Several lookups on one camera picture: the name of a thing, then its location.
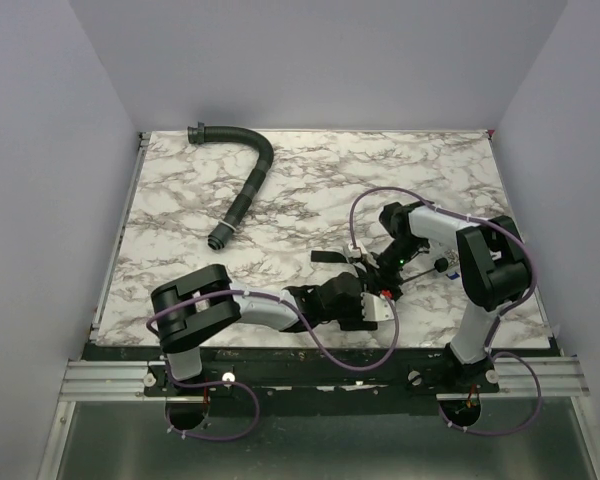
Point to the clear plastic screw box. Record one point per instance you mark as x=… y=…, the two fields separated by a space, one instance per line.
x=445 y=261

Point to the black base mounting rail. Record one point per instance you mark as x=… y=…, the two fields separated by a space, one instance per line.
x=303 y=382

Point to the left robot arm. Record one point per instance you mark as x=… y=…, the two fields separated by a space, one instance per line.
x=193 y=308

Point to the aluminium table frame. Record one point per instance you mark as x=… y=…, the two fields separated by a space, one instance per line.
x=324 y=188

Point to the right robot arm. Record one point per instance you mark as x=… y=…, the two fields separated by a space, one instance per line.
x=493 y=268

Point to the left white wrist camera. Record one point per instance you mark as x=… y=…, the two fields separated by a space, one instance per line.
x=376 y=308

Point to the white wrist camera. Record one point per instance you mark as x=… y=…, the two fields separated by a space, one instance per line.
x=355 y=251
x=376 y=308

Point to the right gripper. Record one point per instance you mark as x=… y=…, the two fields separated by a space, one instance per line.
x=368 y=264

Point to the black folding umbrella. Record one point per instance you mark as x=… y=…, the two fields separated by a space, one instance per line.
x=366 y=272

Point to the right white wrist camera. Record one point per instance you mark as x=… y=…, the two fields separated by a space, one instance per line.
x=355 y=251

